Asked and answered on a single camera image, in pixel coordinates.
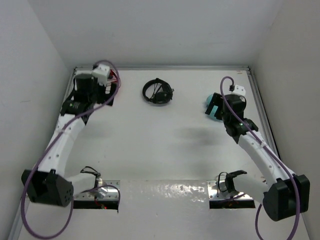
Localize black over-ear headphones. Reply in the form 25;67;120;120
142;78;174;105

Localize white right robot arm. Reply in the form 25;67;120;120
205;92;310;222

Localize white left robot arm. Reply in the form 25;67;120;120
21;70;117;207

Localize teal cat-ear headphones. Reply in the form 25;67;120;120
205;92;223;122

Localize red headphones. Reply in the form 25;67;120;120
106;69;122;95

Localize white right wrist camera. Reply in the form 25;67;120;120
229;84;246;97

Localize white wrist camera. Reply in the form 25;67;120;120
91;64;111;87
229;84;246;97

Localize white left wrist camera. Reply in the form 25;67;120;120
91;64;111;87

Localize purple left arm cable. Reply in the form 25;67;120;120
20;59;123;238

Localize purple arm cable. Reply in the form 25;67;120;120
219;76;301;240
20;59;123;238

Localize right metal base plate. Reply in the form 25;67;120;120
207;179;253;201

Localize metal base plate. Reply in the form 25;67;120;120
207;179;253;201
74;180;120;202

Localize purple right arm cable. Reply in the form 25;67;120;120
219;76;301;240

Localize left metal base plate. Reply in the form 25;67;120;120
74;180;120;202

